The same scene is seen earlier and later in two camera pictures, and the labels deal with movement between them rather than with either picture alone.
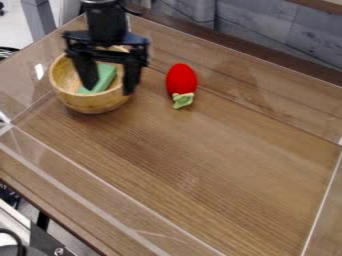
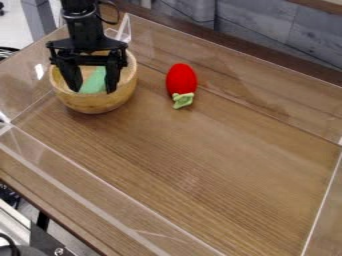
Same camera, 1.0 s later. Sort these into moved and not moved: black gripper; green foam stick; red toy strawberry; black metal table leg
Moved: black gripper
Not moved: black metal table leg; red toy strawberry; green foam stick
